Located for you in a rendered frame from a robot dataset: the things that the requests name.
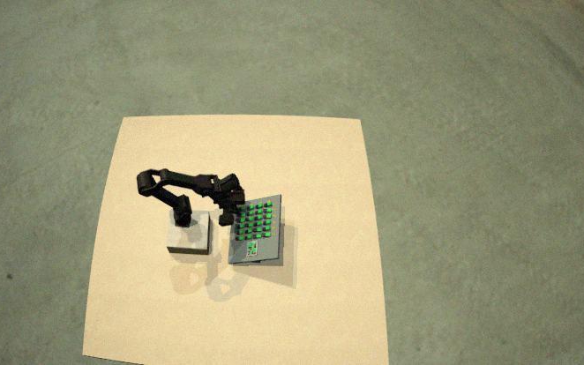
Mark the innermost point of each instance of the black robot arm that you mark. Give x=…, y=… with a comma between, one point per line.
x=201, y=184

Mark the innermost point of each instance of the grey switch panel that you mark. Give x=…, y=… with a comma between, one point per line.
x=255, y=235

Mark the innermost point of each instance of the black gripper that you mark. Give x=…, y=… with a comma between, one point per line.
x=227, y=218

